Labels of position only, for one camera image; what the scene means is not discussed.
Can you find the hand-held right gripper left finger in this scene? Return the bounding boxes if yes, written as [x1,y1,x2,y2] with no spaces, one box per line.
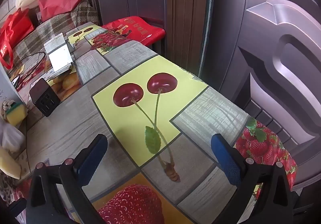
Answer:
[25,134,109,224]

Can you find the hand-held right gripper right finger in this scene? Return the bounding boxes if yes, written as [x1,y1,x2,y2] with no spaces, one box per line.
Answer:
[211,134,294,224]

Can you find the white tray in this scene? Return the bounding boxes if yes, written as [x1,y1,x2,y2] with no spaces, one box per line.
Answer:
[0,62,19,100]

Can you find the black cube power socket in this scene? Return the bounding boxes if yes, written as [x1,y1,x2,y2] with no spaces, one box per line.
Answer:
[29,78,61,117]

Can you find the clear plastic bag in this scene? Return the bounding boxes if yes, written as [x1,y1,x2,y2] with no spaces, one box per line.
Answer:
[0,122,25,153]

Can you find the yellow sponge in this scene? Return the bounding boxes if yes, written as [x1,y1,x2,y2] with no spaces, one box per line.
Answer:
[6,103,28,126]

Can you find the brown panelled door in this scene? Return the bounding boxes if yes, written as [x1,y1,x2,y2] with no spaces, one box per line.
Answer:
[198,0,321,224]
[80,0,216,76]

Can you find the red printed shopping bag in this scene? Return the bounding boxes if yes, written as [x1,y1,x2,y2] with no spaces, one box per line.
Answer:
[102,16,166,46]

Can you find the plaid blanket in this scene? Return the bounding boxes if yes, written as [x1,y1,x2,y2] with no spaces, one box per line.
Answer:
[10,0,101,64]

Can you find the red tote bag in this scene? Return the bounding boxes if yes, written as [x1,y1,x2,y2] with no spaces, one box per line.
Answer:
[0,8,34,69]

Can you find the knotted rope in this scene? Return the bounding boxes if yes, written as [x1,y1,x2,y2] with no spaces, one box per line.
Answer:
[1,100,15,120]

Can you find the grey metal bracket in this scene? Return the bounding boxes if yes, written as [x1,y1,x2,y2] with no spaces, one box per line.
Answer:
[44,34,76,75]

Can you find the black cable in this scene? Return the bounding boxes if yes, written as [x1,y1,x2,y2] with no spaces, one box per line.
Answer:
[7,51,47,84]

